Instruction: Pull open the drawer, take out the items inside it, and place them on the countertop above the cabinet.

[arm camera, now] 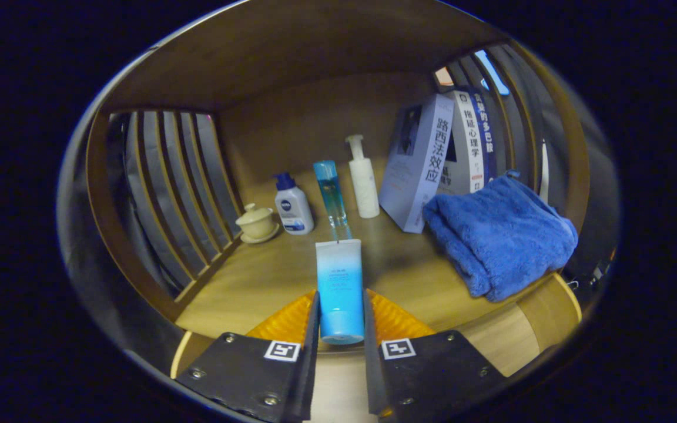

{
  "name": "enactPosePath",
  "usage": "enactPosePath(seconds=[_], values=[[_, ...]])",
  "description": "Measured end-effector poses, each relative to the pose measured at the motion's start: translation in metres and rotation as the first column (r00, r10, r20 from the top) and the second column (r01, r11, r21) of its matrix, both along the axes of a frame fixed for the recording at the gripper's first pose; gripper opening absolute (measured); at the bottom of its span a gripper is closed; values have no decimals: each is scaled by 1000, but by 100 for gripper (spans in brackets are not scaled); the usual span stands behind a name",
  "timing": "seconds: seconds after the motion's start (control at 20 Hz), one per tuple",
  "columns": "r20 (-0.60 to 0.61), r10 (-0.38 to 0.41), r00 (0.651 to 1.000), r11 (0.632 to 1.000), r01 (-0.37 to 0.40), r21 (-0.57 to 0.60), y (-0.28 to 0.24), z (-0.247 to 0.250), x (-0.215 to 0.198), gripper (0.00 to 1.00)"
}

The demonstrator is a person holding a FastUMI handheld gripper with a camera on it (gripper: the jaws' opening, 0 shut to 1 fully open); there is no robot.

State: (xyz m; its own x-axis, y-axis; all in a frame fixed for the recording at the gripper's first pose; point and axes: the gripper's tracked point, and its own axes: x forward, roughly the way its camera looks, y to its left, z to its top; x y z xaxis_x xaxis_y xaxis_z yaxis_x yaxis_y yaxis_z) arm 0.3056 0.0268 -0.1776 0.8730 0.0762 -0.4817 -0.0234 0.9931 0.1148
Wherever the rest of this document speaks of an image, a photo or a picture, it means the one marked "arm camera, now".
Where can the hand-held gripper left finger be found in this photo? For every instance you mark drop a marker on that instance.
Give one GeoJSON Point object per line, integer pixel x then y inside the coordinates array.
{"type": "Point", "coordinates": [309, 364]}

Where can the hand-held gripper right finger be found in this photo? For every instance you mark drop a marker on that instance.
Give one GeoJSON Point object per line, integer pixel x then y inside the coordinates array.
{"type": "Point", "coordinates": [371, 364]}

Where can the blue and white tube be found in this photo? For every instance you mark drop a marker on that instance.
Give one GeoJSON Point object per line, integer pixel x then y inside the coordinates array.
{"type": "Point", "coordinates": [339, 288]}

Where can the wooden countertop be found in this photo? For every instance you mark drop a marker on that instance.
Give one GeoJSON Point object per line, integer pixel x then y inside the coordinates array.
{"type": "Point", "coordinates": [268, 276]}

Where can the wooden cabinet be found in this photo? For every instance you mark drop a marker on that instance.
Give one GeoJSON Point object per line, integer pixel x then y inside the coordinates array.
{"type": "Point", "coordinates": [291, 59]}

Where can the beige lidded teacup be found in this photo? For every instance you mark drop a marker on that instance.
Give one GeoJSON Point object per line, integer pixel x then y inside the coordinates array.
{"type": "Point", "coordinates": [256, 223]}

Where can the white bottle with blue cap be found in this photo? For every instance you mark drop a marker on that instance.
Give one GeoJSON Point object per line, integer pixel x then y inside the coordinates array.
{"type": "Point", "coordinates": [293, 208]}

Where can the clear blue bottle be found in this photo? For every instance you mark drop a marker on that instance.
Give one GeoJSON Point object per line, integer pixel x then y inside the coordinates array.
{"type": "Point", "coordinates": [331, 197]}

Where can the white pump bottle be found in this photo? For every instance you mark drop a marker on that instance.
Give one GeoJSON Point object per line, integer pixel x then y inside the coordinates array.
{"type": "Point", "coordinates": [365, 185]}

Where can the blue towel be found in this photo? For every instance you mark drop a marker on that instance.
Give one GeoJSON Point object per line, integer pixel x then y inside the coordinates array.
{"type": "Point", "coordinates": [503, 235]}

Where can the lavender book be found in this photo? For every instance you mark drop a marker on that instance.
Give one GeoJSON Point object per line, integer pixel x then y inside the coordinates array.
{"type": "Point", "coordinates": [415, 170]}

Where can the white spine book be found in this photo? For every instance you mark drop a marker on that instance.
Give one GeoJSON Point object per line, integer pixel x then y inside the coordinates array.
{"type": "Point", "coordinates": [468, 147]}

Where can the black device with orange tip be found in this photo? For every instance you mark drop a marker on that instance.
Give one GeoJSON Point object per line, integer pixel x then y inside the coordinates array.
{"type": "Point", "coordinates": [597, 273]}

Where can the dark blue spine book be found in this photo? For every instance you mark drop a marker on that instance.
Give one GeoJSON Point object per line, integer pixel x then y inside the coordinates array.
{"type": "Point", "coordinates": [486, 135]}

